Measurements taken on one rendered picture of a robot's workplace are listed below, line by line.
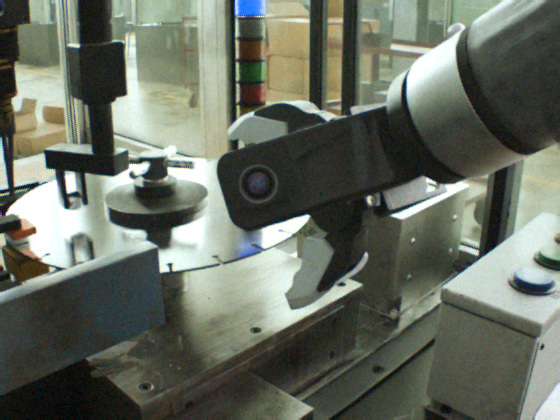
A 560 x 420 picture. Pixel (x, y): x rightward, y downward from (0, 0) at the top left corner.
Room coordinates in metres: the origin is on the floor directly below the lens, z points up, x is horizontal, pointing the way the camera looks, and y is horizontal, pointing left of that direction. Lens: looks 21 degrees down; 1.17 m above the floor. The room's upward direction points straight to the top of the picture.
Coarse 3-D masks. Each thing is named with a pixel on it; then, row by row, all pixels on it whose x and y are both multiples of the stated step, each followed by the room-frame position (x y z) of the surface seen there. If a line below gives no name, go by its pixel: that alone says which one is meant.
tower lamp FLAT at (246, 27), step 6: (240, 18) 0.86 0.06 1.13; (246, 18) 0.86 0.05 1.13; (252, 18) 0.86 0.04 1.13; (258, 18) 0.86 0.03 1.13; (264, 18) 0.87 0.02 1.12; (240, 24) 0.86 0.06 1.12; (246, 24) 0.86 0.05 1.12; (252, 24) 0.86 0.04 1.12; (258, 24) 0.86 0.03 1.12; (264, 24) 0.87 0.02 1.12; (240, 30) 0.86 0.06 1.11; (246, 30) 0.86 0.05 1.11; (252, 30) 0.86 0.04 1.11; (258, 30) 0.86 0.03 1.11; (264, 30) 0.87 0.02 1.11; (240, 36) 0.86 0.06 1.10; (246, 36) 0.86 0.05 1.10; (252, 36) 0.86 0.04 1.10; (258, 36) 0.86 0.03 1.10; (264, 36) 0.87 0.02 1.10
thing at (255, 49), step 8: (240, 40) 0.86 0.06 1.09; (248, 40) 0.86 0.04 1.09; (256, 40) 0.86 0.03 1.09; (264, 40) 0.87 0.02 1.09; (240, 48) 0.86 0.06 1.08; (248, 48) 0.86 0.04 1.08; (256, 48) 0.86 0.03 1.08; (264, 48) 0.87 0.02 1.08; (240, 56) 0.86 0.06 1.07; (248, 56) 0.86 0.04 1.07; (256, 56) 0.86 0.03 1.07; (264, 56) 0.87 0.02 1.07
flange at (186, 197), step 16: (112, 192) 0.59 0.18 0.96; (128, 192) 0.59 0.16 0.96; (144, 192) 0.57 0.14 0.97; (160, 192) 0.57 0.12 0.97; (176, 192) 0.59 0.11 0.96; (192, 192) 0.59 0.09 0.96; (112, 208) 0.55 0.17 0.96; (128, 208) 0.55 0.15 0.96; (144, 208) 0.55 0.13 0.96; (160, 208) 0.55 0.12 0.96; (176, 208) 0.55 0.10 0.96; (192, 208) 0.56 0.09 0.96
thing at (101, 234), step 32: (32, 192) 0.62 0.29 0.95; (96, 192) 0.62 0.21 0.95; (64, 224) 0.53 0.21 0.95; (96, 224) 0.53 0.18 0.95; (128, 224) 0.53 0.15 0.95; (160, 224) 0.53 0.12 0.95; (192, 224) 0.53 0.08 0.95; (224, 224) 0.53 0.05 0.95; (288, 224) 0.53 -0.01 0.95; (32, 256) 0.45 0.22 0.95; (64, 256) 0.45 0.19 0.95; (96, 256) 0.46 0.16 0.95; (160, 256) 0.46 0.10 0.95; (192, 256) 0.46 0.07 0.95; (224, 256) 0.46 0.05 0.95
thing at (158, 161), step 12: (132, 156) 0.59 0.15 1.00; (144, 156) 0.58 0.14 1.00; (156, 156) 0.58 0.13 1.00; (168, 156) 0.61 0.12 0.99; (144, 168) 0.56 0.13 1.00; (156, 168) 0.58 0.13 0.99; (180, 168) 0.58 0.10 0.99; (192, 168) 0.57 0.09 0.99; (144, 180) 0.58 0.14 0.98; (156, 180) 0.58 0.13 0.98
